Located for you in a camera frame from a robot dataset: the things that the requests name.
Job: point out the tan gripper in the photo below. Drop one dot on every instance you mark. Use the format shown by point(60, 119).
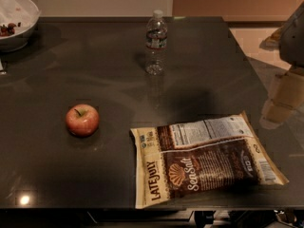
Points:
point(294, 41)

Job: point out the brown Late July chip bag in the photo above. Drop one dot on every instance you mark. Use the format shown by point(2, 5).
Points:
point(183, 159)

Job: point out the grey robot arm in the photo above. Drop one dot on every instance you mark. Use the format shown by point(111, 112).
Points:
point(291, 41)

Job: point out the clear plastic water bottle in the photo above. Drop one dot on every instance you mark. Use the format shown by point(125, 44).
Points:
point(155, 43)

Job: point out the red apple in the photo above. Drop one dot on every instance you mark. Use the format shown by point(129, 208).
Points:
point(82, 120)

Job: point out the white bowl with food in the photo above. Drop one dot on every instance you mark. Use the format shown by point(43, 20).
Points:
point(18, 19)

